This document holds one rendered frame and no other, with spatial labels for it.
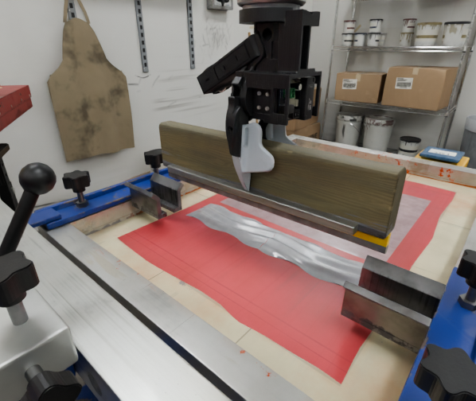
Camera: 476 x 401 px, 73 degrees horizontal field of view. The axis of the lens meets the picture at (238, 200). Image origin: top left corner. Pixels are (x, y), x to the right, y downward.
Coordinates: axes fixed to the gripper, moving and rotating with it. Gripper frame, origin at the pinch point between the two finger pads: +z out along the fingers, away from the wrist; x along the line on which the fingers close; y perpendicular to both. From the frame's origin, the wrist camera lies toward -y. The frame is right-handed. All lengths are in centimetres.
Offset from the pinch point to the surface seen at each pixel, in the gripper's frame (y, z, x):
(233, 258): -1.7, 13.6, -2.5
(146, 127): -200, 44, 116
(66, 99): -194, 14, 56
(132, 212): -25.6, 12.5, -5.0
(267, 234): -1.3, 13.1, 6.1
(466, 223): 24.3, 13.8, 34.0
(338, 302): 15.1, 13.7, -0.8
